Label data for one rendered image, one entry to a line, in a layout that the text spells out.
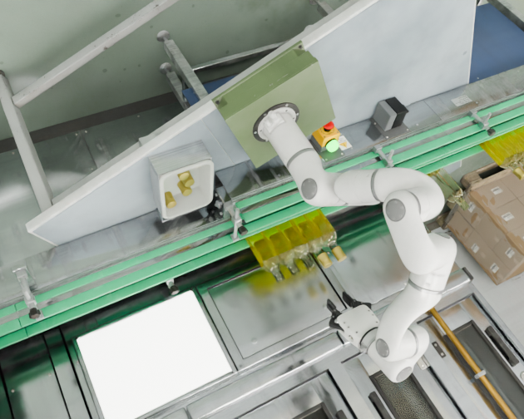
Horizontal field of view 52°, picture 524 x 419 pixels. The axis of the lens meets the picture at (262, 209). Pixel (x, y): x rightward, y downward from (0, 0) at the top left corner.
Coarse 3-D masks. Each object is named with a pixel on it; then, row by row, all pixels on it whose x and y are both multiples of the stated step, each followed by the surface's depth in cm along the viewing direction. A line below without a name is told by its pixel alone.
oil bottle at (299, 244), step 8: (280, 224) 186; (288, 224) 186; (288, 232) 184; (296, 232) 185; (288, 240) 183; (296, 240) 183; (304, 240) 183; (296, 248) 181; (304, 248) 182; (296, 256) 182
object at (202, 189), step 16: (208, 160) 160; (160, 176) 158; (176, 176) 169; (192, 176) 173; (208, 176) 167; (160, 192) 160; (176, 192) 176; (192, 192) 178; (208, 192) 174; (176, 208) 174; (192, 208) 175
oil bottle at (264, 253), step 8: (248, 240) 184; (256, 240) 181; (264, 240) 182; (256, 248) 180; (264, 248) 180; (272, 248) 180; (256, 256) 182; (264, 256) 178; (272, 256) 178; (264, 264) 178; (272, 264) 177
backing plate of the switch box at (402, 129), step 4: (372, 120) 201; (376, 124) 200; (404, 124) 201; (380, 128) 199; (396, 128) 200; (400, 128) 200; (404, 128) 200; (380, 132) 198; (384, 132) 198; (388, 132) 198; (392, 132) 198; (396, 132) 198; (400, 132) 199; (404, 132) 199; (384, 136) 197; (388, 136) 197; (392, 136) 197
